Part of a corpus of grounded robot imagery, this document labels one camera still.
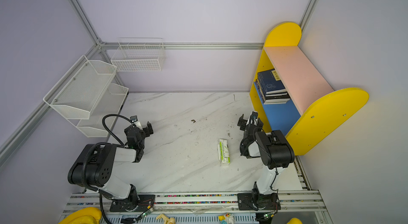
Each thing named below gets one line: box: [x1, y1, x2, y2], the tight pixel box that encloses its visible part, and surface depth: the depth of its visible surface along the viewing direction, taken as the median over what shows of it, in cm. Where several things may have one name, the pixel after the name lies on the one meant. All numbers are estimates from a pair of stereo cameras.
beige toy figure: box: [156, 213, 176, 224], surface depth 70 cm
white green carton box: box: [217, 138, 232, 164], surface depth 88 cm
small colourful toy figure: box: [218, 212, 235, 224], surface depth 69 cm
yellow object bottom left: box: [57, 207, 102, 224], surface depth 68 cm
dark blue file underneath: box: [258, 77, 288, 97], surface depth 93 cm
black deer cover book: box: [258, 73, 287, 95], surface depth 97 cm
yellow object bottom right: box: [286, 217, 303, 224], surface depth 68 cm
